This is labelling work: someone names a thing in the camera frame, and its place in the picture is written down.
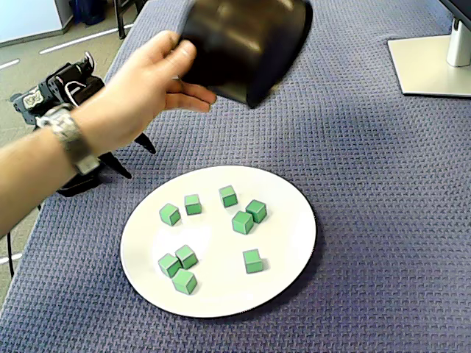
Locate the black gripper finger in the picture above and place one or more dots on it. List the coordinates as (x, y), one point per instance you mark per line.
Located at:
(145, 144)
(116, 165)

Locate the small green cube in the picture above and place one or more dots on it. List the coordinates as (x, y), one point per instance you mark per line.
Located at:
(193, 204)
(184, 281)
(256, 210)
(243, 222)
(169, 214)
(228, 196)
(169, 264)
(252, 261)
(186, 256)

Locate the black metal bucket container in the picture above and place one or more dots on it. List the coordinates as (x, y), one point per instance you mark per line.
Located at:
(239, 48)

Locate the bare human forearm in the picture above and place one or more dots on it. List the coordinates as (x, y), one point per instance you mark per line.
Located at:
(25, 173)

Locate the white round plate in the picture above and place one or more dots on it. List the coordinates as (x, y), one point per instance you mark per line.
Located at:
(221, 294)

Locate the bare human hand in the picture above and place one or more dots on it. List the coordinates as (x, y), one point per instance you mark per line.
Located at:
(129, 95)

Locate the silver wristwatch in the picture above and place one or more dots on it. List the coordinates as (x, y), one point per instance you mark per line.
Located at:
(68, 128)

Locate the dark blue bin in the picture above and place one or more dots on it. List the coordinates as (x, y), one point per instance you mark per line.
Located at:
(86, 11)

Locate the blue woven table mat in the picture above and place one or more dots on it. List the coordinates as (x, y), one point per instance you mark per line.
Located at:
(368, 220)

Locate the white monitor stand base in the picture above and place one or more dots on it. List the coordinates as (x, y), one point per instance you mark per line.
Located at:
(423, 66)

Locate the white monitor stand column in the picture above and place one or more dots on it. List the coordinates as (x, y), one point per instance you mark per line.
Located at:
(459, 48)

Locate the dark monitor screen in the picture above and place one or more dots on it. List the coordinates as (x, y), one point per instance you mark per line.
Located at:
(461, 7)

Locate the black chair frame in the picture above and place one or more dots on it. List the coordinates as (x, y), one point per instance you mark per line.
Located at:
(120, 22)

